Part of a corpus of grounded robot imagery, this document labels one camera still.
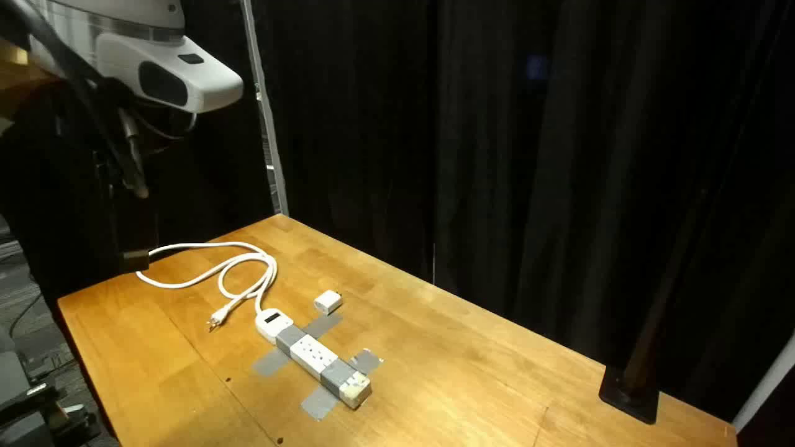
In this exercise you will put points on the black equipment frame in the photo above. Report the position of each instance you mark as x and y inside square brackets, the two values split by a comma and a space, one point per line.
[32, 405]

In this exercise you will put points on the black curtain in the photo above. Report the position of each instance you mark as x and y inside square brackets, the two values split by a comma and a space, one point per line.
[498, 124]

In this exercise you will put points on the metal stand pole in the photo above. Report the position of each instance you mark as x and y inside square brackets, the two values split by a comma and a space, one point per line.
[270, 140]

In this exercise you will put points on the white power strip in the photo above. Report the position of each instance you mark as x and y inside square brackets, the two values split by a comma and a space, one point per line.
[313, 352]

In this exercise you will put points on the grey tape strip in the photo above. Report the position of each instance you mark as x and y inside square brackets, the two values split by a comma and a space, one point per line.
[270, 362]
[319, 402]

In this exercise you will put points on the black upright post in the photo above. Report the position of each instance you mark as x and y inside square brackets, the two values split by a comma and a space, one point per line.
[630, 392]

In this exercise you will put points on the white charger head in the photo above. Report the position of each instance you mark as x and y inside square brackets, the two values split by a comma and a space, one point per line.
[328, 301]

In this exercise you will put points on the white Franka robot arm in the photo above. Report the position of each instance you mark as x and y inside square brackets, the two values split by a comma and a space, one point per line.
[158, 64]

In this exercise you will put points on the white upright pole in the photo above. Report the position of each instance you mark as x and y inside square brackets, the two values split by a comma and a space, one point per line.
[765, 380]

